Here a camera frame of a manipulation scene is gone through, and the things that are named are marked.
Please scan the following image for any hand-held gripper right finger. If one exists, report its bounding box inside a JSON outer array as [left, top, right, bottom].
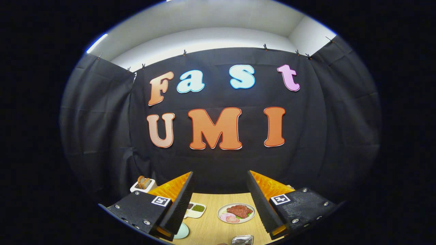
[[246, 170, 343, 240]]

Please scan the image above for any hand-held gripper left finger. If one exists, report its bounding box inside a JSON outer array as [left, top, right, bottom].
[[99, 171, 194, 242]]

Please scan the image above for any white divided dish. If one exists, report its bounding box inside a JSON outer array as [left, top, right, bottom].
[[184, 202, 206, 218]]

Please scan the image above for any brown steak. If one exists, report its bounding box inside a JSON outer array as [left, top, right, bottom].
[[227, 205, 253, 219]]

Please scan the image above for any teal round plate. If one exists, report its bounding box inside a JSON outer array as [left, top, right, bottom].
[[173, 222, 189, 239]]

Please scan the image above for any white oval plate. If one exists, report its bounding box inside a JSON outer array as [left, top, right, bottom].
[[217, 203, 256, 224]]

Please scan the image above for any white toaster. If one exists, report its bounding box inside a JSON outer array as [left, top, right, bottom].
[[130, 177, 158, 193]]

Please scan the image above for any row of black cloth clips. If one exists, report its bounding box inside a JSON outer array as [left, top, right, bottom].
[[98, 37, 334, 72]]

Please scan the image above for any metal wire rack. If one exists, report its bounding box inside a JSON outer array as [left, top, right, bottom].
[[232, 235, 254, 245]]

